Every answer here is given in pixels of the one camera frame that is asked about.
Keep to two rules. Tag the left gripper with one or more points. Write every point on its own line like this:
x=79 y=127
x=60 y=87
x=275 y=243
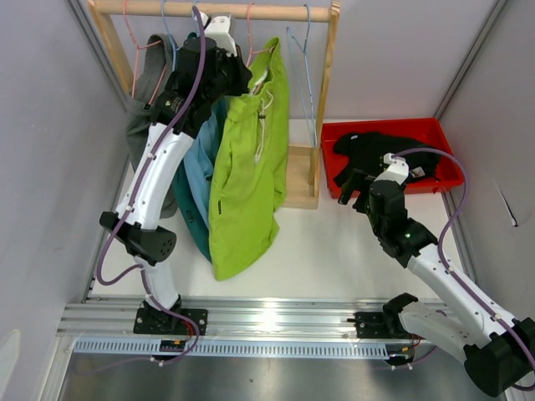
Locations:
x=242 y=73

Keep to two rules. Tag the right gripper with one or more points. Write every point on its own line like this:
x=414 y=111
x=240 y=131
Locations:
x=359 y=182

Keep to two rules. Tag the black shorts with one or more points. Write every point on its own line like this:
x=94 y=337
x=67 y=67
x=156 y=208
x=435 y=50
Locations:
x=366 y=152

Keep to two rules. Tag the pink hanger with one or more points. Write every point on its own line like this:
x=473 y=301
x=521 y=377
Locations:
x=251 y=51
x=138 y=49

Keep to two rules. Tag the light blue shorts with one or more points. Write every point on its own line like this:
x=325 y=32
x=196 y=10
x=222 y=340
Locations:
x=199 y=160

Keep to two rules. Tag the grey shorts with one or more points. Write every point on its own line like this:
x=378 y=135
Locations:
x=157 y=69

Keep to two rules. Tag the lime green shorts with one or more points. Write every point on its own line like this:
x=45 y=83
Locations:
x=249 y=178

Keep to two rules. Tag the dark green shorts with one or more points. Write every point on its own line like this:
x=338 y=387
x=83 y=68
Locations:
x=196 y=226

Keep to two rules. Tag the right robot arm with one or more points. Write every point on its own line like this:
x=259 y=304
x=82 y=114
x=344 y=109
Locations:
x=495 y=348

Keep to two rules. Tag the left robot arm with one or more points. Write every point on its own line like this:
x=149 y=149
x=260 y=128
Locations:
x=206 y=72

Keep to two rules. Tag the wooden clothes rack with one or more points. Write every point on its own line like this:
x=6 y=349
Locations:
x=303 y=174

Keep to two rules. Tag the red plastic bin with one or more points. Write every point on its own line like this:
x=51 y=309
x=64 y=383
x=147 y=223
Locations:
x=426 y=130

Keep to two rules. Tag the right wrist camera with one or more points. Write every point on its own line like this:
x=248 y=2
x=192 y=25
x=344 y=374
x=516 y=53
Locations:
x=396 y=169

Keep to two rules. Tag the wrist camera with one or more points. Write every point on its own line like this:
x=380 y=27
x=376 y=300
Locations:
x=218 y=28
x=396 y=169

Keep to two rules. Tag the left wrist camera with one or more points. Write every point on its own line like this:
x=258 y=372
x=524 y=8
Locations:
x=218 y=28

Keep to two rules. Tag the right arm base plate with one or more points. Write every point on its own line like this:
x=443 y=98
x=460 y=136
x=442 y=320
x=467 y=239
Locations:
x=370 y=325

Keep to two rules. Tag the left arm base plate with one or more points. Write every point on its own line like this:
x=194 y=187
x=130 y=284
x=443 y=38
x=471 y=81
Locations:
x=154 y=322

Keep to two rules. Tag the aluminium mounting rail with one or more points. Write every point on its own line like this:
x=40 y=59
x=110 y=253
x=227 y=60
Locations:
x=261 y=328

